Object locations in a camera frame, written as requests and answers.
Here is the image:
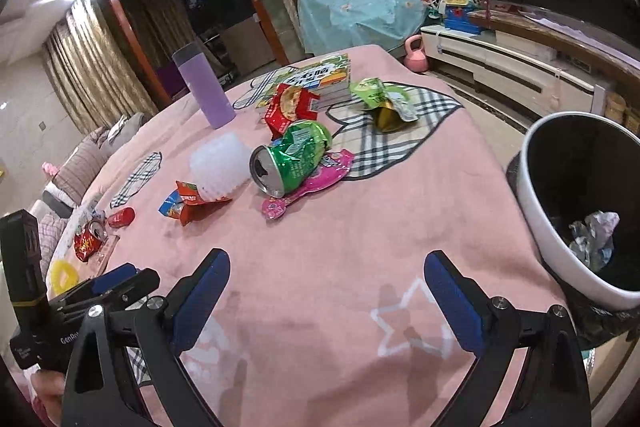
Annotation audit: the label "white blue paper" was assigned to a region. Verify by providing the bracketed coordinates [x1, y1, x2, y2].
[570, 211, 620, 273]

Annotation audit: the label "crushed green soda can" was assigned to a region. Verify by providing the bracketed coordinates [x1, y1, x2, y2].
[248, 120, 332, 198]

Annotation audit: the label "pink candy blister pack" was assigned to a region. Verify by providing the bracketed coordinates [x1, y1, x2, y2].
[262, 150, 355, 220]

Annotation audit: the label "white round trash bin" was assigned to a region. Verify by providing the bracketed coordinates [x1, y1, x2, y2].
[515, 112, 639, 311]

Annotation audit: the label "black trash bag liner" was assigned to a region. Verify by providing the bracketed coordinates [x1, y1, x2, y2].
[506, 145, 639, 349]

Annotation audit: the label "person's left hand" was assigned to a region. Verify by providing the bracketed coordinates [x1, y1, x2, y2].
[30, 369, 65, 426]

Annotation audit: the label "crushed red can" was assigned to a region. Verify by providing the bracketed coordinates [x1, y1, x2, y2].
[73, 219, 108, 262]

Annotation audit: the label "orange blue snack wrapper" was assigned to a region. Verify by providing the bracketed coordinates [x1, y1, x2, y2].
[158, 181, 232, 227]

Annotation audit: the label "striped cushion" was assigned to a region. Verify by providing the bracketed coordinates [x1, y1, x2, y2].
[52, 136, 108, 205]

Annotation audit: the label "beige patterned curtains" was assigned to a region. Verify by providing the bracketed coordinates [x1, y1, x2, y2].
[42, 0, 157, 134]

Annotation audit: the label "pink blanket with plaid patches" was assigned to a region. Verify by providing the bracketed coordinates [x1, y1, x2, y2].
[49, 43, 591, 427]

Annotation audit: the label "purple tall tumbler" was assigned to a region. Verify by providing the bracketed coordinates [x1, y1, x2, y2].
[172, 41, 235, 129]

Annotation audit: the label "red snack bag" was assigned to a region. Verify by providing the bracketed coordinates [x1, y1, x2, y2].
[264, 83, 320, 140]

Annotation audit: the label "white tv cabinet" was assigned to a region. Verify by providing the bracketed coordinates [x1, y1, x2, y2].
[421, 25, 608, 117]

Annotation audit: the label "green yellow snack bag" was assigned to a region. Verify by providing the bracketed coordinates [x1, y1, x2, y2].
[349, 77, 419, 133]

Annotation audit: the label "pink kettlebell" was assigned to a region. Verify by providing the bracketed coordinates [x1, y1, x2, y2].
[404, 35, 428, 74]

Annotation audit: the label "teal covered furniture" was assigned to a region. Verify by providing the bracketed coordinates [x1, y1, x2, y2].
[297, 0, 426, 56]

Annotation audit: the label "colourful toy phone set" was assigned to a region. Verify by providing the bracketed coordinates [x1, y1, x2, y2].
[422, 0, 486, 35]

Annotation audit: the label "yellow ring toy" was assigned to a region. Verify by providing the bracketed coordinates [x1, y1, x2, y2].
[49, 260, 79, 297]

